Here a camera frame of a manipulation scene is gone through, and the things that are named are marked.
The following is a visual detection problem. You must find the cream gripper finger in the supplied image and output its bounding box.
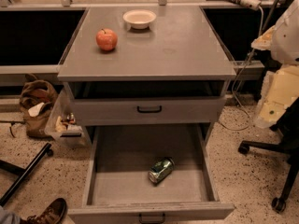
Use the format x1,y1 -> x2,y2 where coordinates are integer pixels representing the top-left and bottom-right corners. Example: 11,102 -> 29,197
251,26 -> 275,50
253,65 -> 299,128

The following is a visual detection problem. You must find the green soda can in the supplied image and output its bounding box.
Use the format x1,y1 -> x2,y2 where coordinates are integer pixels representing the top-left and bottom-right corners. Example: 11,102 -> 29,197
148,157 -> 175,184

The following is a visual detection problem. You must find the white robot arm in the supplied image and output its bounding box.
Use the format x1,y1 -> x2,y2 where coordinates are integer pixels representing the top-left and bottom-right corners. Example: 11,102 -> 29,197
251,0 -> 299,128

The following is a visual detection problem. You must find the closed top drawer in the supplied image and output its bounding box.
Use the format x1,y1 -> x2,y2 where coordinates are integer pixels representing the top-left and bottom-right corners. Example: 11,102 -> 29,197
71,98 -> 225,126

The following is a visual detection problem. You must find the grey drawer cabinet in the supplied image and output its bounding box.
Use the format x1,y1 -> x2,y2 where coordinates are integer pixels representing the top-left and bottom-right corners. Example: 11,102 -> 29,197
57,5 -> 237,224

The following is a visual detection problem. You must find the open middle drawer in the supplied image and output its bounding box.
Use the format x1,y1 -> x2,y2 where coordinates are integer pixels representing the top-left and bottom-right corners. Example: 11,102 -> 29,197
68,124 -> 235,224

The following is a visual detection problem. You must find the black office chair base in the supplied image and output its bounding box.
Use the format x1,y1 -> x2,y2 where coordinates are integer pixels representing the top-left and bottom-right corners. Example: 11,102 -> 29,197
237,100 -> 299,214

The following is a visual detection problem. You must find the white bowl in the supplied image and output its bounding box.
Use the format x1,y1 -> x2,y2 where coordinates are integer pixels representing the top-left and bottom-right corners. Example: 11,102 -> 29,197
122,9 -> 156,30

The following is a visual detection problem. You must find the red apple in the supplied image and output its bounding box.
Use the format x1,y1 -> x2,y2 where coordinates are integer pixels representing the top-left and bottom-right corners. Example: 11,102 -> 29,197
96,28 -> 118,51

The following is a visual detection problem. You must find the clear plastic storage bin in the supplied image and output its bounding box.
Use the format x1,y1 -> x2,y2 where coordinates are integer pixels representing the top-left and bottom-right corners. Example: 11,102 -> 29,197
45,89 -> 90,147

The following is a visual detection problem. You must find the brown leather shoe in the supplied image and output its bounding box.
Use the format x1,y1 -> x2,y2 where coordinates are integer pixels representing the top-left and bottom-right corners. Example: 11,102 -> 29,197
20,198 -> 67,224

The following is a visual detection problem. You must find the black metal stand leg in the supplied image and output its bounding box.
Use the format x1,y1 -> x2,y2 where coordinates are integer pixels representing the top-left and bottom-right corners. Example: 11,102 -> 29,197
0,143 -> 53,206

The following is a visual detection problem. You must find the grey cable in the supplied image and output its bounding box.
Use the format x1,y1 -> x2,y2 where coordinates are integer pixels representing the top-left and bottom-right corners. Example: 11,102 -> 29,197
218,7 -> 265,133

